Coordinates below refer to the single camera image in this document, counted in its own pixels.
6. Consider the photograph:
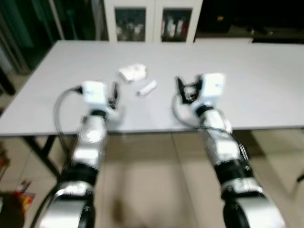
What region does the crumpled white paper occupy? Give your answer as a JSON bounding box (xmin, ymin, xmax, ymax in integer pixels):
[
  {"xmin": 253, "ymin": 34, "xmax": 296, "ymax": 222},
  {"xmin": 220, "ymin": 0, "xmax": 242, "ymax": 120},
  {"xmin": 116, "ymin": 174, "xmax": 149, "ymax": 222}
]
[{"xmin": 118, "ymin": 63, "xmax": 149, "ymax": 83}]

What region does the small white tube wrapper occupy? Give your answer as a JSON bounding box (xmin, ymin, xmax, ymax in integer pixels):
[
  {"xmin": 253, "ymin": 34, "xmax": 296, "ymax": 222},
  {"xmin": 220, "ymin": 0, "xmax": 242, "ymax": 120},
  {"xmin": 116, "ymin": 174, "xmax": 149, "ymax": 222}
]
[{"xmin": 136, "ymin": 80, "xmax": 158, "ymax": 97}]

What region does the white glass door cabinet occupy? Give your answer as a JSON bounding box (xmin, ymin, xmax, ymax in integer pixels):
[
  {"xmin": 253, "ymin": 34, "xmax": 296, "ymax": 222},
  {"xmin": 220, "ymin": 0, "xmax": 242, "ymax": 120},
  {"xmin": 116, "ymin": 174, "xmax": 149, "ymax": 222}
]
[{"xmin": 103, "ymin": 0, "xmax": 204, "ymax": 44}]

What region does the black table leg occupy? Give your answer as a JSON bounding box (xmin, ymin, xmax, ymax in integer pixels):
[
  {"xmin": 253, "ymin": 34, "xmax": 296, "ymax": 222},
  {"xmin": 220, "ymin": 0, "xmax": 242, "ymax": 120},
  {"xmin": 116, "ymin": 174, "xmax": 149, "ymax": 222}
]
[{"xmin": 21, "ymin": 135, "xmax": 65, "ymax": 177}]

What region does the sliding glass door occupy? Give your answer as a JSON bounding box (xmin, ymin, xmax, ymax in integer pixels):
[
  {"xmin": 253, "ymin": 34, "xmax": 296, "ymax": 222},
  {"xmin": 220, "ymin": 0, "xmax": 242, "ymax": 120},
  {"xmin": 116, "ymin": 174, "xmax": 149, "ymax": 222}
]
[{"xmin": 0, "ymin": 0, "xmax": 105, "ymax": 72}]

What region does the orange wrapper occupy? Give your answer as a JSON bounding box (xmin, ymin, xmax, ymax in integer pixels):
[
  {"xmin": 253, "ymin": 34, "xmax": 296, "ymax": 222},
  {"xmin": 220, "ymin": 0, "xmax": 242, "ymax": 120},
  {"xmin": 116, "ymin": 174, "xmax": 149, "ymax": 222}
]
[{"xmin": 19, "ymin": 192, "xmax": 36, "ymax": 210}]

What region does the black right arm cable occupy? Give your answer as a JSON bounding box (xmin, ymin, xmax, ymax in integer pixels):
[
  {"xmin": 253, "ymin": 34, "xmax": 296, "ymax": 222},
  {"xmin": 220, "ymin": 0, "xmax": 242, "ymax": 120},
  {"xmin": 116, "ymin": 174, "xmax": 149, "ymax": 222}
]
[{"xmin": 171, "ymin": 93, "xmax": 238, "ymax": 143}]

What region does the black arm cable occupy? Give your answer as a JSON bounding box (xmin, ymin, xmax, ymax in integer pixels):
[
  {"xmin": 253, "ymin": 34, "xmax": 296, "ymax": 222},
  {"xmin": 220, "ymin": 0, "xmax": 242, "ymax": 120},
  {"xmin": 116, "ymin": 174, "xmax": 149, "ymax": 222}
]
[
  {"xmin": 53, "ymin": 85, "xmax": 85, "ymax": 158},
  {"xmin": 171, "ymin": 93, "xmax": 238, "ymax": 143}
]

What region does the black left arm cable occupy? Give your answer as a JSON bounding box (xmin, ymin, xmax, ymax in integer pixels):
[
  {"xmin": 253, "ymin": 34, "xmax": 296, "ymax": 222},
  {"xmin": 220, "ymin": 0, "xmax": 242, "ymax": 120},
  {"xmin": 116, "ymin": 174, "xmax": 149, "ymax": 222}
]
[{"xmin": 53, "ymin": 85, "xmax": 85, "ymax": 158}]

